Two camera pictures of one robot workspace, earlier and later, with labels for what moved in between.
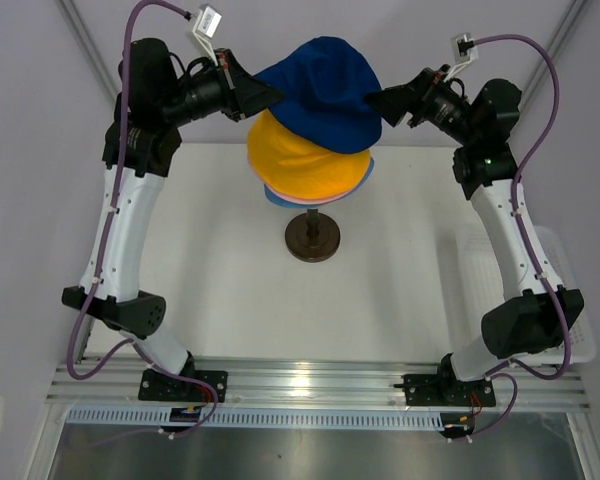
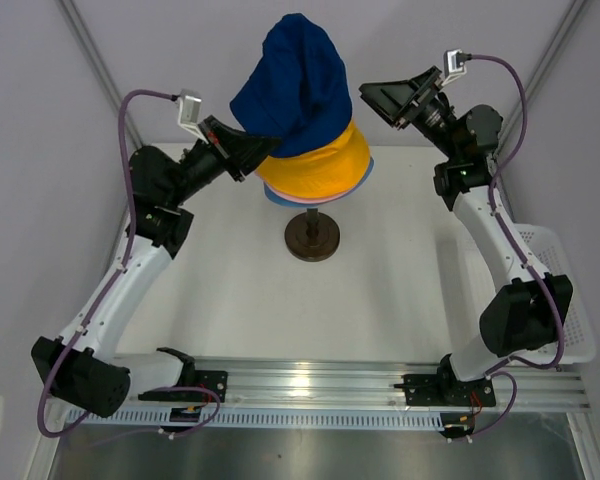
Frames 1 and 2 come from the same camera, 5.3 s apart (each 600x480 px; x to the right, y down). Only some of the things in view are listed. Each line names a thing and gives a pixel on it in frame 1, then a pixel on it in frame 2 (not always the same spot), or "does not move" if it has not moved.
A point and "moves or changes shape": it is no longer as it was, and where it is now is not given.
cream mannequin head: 312,237 does not move
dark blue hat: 325,86 moves or changes shape
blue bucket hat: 269,193 does not move
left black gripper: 243,95 to 237,151
